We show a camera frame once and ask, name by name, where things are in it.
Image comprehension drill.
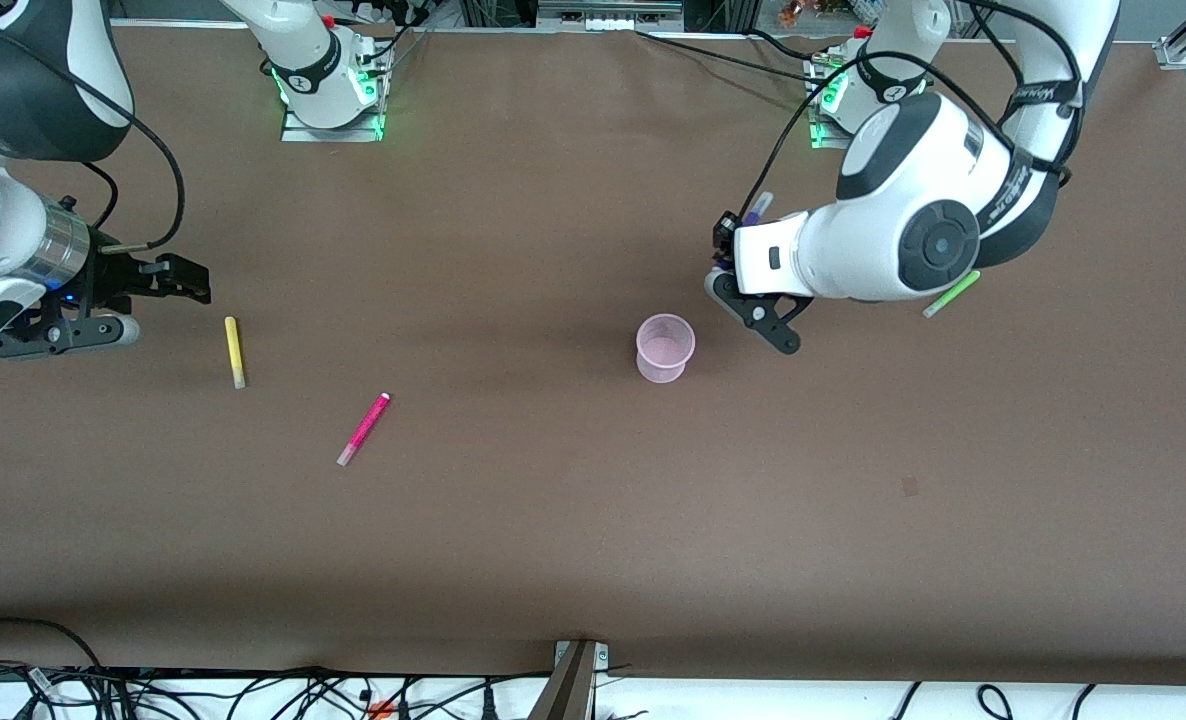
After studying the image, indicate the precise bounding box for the pink highlighter pen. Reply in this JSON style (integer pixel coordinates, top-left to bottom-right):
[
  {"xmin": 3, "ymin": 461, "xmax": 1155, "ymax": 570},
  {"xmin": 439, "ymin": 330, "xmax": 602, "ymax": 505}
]
[{"xmin": 337, "ymin": 392, "xmax": 392, "ymax": 467}]

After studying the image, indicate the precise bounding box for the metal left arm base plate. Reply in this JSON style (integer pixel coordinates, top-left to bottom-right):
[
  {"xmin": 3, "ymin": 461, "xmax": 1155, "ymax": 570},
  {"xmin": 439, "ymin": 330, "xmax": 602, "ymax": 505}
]
[{"xmin": 809, "ymin": 55, "xmax": 859, "ymax": 151}]

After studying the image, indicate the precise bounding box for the green highlighter pen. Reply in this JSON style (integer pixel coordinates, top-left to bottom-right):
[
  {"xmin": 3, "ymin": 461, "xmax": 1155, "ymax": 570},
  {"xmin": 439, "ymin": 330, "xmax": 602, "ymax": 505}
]
[{"xmin": 922, "ymin": 270, "xmax": 982, "ymax": 319}]

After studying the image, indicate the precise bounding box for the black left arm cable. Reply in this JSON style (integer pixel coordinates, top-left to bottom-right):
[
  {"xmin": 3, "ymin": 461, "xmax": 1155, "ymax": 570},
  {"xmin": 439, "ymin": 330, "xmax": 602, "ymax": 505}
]
[{"xmin": 751, "ymin": 0, "xmax": 1076, "ymax": 233}]

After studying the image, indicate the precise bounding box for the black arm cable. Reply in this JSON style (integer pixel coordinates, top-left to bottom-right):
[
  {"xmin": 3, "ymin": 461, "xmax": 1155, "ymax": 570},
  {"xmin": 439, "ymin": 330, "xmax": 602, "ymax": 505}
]
[
  {"xmin": 0, "ymin": 18, "xmax": 187, "ymax": 254},
  {"xmin": 751, "ymin": 0, "xmax": 1076, "ymax": 233}
]

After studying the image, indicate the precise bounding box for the grey power strip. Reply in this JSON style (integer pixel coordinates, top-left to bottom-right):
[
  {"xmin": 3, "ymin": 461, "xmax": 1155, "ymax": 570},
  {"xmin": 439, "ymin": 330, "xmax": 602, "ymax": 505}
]
[{"xmin": 537, "ymin": 0, "xmax": 686, "ymax": 32}]

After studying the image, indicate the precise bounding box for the translucent pink cup holder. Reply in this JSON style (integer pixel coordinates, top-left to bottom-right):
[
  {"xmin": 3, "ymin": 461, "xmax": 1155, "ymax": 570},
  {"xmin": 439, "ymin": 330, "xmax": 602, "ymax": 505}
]
[{"xmin": 636, "ymin": 313, "xmax": 697, "ymax": 384}]

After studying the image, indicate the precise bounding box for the long black table cable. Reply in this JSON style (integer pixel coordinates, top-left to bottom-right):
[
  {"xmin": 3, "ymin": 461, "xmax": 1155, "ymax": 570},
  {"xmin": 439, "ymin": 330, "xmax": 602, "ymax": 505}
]
[{"xmin": 636, "ymin": 29, "xmax": 836, "ymax": 87}]

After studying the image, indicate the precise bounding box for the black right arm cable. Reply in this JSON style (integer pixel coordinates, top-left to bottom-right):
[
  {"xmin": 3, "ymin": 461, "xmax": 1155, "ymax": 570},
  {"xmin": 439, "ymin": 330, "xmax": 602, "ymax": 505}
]
[{"xmin": 0, "ymin": 18, "xmax": 187, "ymax": 254}]

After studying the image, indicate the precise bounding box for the black looped floor cable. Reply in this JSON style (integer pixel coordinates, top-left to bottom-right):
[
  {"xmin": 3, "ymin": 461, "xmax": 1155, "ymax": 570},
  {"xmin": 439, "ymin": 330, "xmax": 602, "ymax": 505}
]
[{"xmin": 0, "ymin": 617, "xmax": 106, "ymax": 681}]

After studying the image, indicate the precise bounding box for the metal table edge bracket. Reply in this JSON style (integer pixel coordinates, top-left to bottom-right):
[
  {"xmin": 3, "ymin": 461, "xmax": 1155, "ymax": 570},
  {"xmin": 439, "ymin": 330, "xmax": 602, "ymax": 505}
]
[{"xmin": 533, "ymin": 640, "xmax": 611, "ymax": 720}]

